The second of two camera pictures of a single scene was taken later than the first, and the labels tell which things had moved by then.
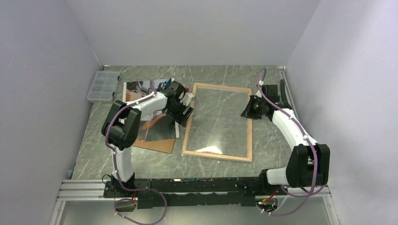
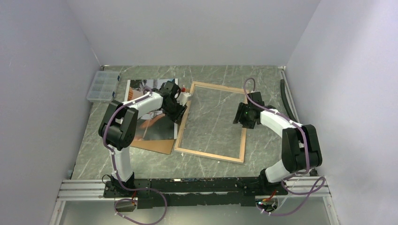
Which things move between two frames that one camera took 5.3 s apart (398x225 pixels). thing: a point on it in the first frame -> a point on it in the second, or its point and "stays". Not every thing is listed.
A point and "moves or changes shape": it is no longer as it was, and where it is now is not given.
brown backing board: x=165 y=146 stays
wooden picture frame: x=249 y=127 moves or changes shape
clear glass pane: x=217 y=126 stays
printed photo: x=155 y=127 stays
